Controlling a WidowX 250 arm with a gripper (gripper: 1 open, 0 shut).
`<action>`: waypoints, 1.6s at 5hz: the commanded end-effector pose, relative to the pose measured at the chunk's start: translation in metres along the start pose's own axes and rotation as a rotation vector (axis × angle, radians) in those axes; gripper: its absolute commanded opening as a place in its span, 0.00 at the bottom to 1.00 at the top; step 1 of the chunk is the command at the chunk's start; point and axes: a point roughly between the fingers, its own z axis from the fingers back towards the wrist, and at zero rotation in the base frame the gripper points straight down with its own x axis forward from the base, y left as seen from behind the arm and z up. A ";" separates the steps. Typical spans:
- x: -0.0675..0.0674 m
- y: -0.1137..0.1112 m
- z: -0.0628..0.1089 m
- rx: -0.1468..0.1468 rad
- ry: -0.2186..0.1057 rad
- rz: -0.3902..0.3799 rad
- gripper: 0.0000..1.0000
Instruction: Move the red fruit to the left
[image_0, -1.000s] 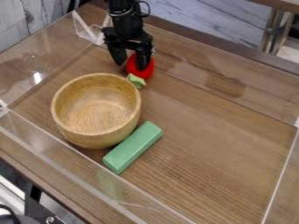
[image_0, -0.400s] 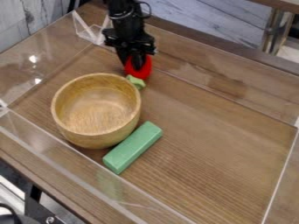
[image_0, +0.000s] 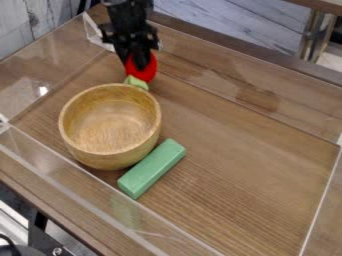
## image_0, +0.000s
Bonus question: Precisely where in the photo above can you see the red plush fruit green stem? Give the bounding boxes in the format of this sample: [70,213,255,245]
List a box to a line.
[124,54,157,91]

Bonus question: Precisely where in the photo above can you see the black cable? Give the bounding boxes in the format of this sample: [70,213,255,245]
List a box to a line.
[0,234,22,256]

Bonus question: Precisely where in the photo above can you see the green rectangular block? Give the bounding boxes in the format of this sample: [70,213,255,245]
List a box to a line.
[117,139,187,199]

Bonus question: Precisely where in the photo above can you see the wooden bowl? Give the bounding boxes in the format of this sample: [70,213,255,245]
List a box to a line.
[57,83,161,170]

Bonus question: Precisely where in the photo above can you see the clear acrylic tray wall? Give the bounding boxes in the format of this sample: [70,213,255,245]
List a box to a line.
[0,116,223,256]

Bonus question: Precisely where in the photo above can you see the metal table leg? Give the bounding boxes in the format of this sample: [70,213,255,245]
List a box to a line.
[299,10,338,63]

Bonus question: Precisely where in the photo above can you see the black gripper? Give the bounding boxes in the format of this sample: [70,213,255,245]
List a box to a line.
[98,1,160,71]

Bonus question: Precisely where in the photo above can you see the black table frame bracket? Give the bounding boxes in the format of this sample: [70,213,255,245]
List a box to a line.
[28,211,74,256]

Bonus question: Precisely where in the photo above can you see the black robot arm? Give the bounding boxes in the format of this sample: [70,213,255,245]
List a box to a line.
[97,0,159,71]

